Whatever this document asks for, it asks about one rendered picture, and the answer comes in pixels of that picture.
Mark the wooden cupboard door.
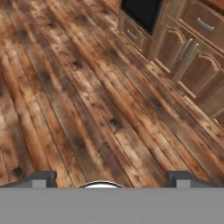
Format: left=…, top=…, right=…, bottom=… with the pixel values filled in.
left=199, top=82, right=224, bottom=118
left=176, top=43, right=224, bottom=101
left=153, top=16, right=196, bottom=74

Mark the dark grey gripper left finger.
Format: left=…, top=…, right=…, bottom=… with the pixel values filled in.
left=0, top=170, right=58, bottom=189

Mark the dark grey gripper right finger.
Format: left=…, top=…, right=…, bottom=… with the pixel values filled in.
left=165, top=170, right=224, bottom=189

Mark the black oven door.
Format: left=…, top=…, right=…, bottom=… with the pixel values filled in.
left=120, top=0, right=165, bottom=37

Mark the grey oven drawer handle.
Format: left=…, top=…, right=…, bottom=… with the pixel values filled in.
left=126, top=28, right=138, bottom=41

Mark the white round object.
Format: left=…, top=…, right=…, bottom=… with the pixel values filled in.
left=78, top=180, right=125, bottom=189

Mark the grey cupboard door handle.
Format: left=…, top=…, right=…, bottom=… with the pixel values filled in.
left=178, top=38, right=194, bottom=62
left=184, top=42, right=200, bottom=67

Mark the wooden drawer front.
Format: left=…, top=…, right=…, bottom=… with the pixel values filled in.
left=177, top=0, right=224, bottom=51

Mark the wooden drawer under oven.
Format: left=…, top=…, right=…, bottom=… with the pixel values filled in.
left=117, top=10, right=153, bottom=53

